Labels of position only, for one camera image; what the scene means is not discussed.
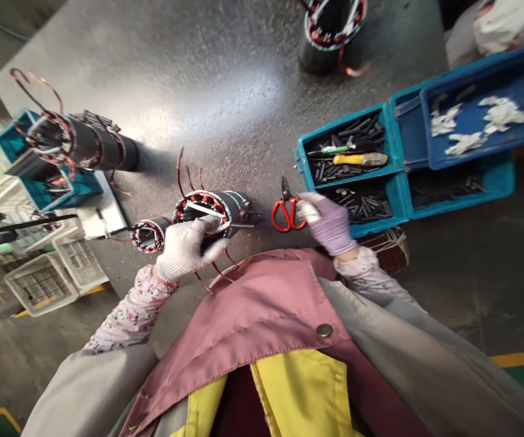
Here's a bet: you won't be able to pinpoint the person's right hand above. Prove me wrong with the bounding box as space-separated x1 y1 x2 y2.
296 191 359 257

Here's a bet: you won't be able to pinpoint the person's left hand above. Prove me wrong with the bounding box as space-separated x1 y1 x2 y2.
157 214 230 284

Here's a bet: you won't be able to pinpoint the motor stator with copper windings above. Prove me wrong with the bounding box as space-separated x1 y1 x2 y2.
172 146 257 296

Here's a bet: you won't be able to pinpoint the small motor stator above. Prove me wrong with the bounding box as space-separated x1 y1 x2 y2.
104 216 174 254

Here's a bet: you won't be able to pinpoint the pile of black insulating sleeves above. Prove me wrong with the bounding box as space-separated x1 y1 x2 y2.
306 112 488 225

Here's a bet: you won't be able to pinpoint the green and white pen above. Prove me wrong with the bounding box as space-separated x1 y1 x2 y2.
306 144 358 158

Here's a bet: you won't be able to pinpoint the white metal block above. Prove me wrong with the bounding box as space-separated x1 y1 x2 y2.
76 170 129 241

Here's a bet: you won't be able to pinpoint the blue divided parts bin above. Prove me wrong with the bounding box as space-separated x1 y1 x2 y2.
293 85 516 240

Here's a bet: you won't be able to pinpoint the small blue bin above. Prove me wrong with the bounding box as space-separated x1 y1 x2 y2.
0 108 104 212

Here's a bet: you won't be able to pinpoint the person's body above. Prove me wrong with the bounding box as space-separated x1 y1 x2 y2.
19 248 524 437

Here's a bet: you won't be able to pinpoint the tall black motor stator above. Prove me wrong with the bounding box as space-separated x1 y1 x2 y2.
9 68 140 197

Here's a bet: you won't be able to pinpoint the black rod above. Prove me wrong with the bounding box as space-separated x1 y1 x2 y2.
0 213 79 232

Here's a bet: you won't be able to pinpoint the stack of white plastic crates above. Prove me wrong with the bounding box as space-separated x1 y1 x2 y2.
0 119 110 319

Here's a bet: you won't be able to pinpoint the pile of white paper scraps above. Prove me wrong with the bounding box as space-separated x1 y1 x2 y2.
429 93 524 157

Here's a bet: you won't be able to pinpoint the black stator with red leads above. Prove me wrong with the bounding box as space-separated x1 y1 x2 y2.
298 0 373 77

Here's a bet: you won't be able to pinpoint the blue plastic tray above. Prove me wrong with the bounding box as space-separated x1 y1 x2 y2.
420 33 524 171

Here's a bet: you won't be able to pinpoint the white plastic bag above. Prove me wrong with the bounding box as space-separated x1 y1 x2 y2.
472 0 524 56

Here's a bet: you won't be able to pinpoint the red handled scissors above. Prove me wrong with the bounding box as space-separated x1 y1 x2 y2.
271 175 308 232

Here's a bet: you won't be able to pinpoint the brown roll tied with string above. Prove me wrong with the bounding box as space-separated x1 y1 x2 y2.
357 226 411 275

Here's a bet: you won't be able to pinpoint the yellow handled cutter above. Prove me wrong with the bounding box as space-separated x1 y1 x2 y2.
332 152 389 168

